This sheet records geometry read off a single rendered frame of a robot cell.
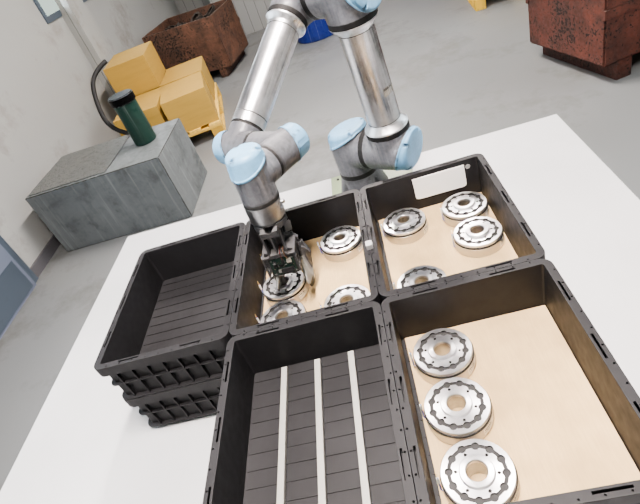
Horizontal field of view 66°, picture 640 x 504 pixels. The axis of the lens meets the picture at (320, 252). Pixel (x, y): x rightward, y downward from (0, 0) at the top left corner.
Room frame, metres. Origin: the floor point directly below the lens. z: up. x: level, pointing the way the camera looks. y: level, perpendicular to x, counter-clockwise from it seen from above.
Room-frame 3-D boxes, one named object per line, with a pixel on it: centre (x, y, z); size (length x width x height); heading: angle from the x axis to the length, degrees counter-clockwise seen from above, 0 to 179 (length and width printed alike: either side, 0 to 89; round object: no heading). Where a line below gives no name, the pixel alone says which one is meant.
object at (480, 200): (0.91, -0.35, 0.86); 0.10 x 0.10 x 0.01
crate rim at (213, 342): (0.94, 0.33, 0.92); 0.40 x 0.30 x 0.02; 168
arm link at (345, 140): (1.28, -0.20, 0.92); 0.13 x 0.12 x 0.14; 42
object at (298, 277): (0.90, 0.10, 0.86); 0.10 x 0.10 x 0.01
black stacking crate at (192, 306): (0.94, 0.33, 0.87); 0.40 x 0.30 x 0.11; 168
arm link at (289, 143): (0.95, 0.00, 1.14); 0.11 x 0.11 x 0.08; 42
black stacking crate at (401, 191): (0.82, -0.26, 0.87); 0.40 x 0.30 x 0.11; 168
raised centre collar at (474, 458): (0.34, -0.09, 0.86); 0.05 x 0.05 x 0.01
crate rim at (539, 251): (0.82, -0.26, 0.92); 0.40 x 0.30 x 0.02; 168
